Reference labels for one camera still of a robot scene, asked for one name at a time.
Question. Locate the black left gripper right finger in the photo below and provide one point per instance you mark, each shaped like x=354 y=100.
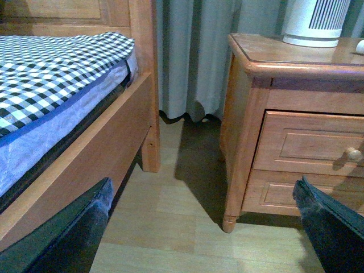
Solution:
x=334 y=230

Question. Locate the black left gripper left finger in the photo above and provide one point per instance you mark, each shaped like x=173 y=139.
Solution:
x=68 y=241

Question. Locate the wooden drawer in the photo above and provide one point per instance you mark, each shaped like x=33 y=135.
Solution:
x=272 y=192
x=320 y=144

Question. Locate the white medicine bottle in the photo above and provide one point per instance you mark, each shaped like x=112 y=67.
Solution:
x=360 y=47

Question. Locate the blue white mattress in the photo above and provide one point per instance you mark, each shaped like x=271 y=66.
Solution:
x=22 y=149

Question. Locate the wooden nightstand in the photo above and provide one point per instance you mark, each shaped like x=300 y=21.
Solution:
x=267 y=74

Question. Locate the black white checkered sheet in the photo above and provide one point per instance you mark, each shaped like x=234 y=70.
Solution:
x=39 y=73

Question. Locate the white air purifier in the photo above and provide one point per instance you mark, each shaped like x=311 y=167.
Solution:
x=316 y=23

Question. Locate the grey curtain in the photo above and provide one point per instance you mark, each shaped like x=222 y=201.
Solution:
x=194 y=53

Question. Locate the wooden bed frame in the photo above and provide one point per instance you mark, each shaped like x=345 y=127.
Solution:
x=129 y=126

